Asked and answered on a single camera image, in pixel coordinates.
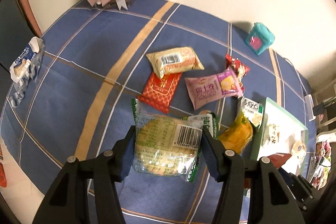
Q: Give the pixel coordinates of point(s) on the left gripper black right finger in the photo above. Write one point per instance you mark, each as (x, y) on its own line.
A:
(271, 200)

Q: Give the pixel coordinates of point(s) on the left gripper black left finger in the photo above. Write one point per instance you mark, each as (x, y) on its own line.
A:
(66, 201)

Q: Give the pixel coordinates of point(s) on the clear packet with round pastry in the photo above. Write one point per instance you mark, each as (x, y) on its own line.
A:
(298, 150)

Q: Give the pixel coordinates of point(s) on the white tray with green rim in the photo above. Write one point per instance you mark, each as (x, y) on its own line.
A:
(273, 113)

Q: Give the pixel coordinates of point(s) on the yellow transparent snack packet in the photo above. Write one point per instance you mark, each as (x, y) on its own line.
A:
(238, 135)

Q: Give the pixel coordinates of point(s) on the green white corn snack packet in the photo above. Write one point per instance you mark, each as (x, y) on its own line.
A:
(252, 110)

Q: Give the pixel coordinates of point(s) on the green clear rice cracker packet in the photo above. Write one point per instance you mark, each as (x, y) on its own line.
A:
(167, 146)

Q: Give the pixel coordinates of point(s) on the pink swiss roll packet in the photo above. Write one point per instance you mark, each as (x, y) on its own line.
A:
(206, 89)

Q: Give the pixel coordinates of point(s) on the small red peanut snack packet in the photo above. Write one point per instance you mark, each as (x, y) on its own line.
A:
(239, 69)

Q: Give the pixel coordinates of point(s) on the red orange patterned snack packet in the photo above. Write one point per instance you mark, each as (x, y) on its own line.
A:
(158, 93)

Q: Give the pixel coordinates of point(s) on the beige cake packet with barcode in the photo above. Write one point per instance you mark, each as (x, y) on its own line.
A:
(175, 60)

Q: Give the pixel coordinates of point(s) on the white walnut cake snack packet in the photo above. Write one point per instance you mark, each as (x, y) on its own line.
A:
(276, 134)

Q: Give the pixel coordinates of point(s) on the colourful toy clutter pile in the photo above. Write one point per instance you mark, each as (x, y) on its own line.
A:
(321, 161)

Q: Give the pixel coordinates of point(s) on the white shelf unit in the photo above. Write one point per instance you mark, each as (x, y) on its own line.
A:
(326, 95)

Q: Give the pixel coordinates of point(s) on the black power adapter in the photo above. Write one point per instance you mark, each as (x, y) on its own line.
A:
(319, 109)

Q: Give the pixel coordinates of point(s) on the white power strip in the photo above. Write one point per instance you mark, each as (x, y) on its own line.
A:
(309, 107)

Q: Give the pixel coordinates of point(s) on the blue plaid tablecloth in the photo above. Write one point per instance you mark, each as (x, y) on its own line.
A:
(95, 64)

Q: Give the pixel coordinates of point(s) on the teal toy box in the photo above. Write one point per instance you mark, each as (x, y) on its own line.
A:
(259, 38)

